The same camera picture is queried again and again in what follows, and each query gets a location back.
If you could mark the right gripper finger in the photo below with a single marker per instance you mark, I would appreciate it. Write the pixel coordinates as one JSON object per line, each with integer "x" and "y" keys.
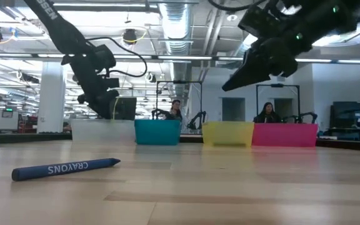
{"x": 248, "y": 70}

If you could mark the blue crayon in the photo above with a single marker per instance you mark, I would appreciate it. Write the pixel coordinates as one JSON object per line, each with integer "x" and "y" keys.
{"x": 67, "y": 168}

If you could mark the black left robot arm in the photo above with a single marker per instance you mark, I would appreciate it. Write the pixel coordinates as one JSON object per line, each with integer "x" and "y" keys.
{"x": 58, "y": 28}

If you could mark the black workstation robot arm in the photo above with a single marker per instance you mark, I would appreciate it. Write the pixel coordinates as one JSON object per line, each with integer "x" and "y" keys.
{"x": 198, "y": 118}
{"x": 306, "y": 116}
{"x": 159, "y": 113}

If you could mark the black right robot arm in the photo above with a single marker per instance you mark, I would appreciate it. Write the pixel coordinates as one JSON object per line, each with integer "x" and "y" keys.
{"x": 323, "y": 18}

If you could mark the black monitor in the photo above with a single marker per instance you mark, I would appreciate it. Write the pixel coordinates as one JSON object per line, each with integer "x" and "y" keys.
{"x": 127, "y": 108}

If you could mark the clear plastic bin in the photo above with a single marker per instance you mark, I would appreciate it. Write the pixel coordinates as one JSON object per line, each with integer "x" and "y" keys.
{"x": 105, "y": 131}

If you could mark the white building column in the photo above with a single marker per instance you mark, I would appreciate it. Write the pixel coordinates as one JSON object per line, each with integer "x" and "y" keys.
{"x": 51, "y": 97}

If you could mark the person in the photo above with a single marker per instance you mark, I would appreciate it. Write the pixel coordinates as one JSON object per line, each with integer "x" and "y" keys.
{"x": 267, "y": 111}
{"x": 176, "y": 107}

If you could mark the teal plastic bin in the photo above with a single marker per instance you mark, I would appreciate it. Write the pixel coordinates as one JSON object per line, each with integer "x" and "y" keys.
{"x": 157, "y": 132}

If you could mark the red tool cabinet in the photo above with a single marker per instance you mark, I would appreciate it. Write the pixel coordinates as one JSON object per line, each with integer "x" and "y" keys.
{"x": 27, "y": 125}

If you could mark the yellow plastic bin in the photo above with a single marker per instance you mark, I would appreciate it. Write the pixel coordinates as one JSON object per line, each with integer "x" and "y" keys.
{"x": 228, "y": 134}

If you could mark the green exit sign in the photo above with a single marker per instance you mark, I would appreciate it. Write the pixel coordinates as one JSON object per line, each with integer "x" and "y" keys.
{"x": 9, "y": 109}

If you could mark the red plastic bin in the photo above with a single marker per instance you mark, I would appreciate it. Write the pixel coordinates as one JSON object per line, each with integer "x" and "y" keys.
{"x": 284, "y": 135}

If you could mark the dark equipment shelf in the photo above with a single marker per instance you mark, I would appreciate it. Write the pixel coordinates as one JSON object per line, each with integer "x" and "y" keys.
{"x": 352, "y": 115}

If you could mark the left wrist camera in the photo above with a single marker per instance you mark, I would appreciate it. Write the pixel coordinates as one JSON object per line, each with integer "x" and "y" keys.
{"x": 111, "y": 82}

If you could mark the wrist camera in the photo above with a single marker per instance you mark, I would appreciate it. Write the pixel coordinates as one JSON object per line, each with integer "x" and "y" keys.
{"x": 111, "y": 82}
{"x": 258, "y": 23}

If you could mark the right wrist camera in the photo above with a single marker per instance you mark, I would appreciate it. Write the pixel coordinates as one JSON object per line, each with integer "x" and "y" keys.
{"x": 258, "y": 23}

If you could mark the black ceiling camera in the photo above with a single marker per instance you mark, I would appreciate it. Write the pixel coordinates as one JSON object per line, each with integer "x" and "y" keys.
{"x": 130, "y": 35}

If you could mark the black aluminium table frame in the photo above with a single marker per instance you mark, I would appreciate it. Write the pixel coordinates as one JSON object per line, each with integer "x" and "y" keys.
{"x": 27, "y": 137}

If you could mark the silver air duct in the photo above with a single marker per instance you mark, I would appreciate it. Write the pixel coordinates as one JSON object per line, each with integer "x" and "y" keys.
{"x": 175, "y": 25}

